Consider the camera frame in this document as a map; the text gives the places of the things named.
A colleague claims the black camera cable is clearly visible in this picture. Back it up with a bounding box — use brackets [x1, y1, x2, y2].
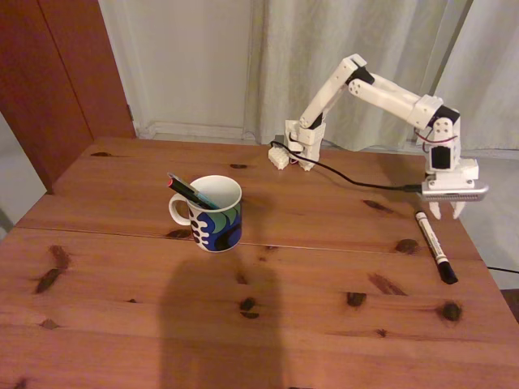
[268, 140, 425, 194]

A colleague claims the white marker with black cap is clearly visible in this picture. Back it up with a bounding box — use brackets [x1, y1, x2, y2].
[413, 209, 459, 285]

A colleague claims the silver camera box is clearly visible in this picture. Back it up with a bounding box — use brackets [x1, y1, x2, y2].
[417, 182, 490, 203]

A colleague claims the dark brown furniture corner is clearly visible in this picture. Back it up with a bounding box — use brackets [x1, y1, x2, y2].
[500, 288, 519, 315]

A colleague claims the wide beige curtain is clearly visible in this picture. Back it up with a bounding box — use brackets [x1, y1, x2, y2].
[244, 0, 475, 152]

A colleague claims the white mug with blue pattern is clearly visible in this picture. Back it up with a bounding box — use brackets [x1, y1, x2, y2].
[168, 174, 243, 253]

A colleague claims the white furniture side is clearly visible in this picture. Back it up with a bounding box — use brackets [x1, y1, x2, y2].
[0, 112, 49, 240]

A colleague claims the black pen with red end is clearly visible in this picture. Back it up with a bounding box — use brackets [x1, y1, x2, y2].
[166, 172, 204, 203]

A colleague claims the brown wooden door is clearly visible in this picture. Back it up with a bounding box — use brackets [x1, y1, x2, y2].
[0, 0, 137, 196]

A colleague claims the narrow beige curtain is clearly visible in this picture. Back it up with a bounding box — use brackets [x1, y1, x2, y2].
[417, 0, 519, 153]

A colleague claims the green mechanical pencil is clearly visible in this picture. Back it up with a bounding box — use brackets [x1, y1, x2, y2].
[188, 186, 222, 211]

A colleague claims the white studded block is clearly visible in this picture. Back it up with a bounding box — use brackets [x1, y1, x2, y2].
[268, 146, 291, 171]

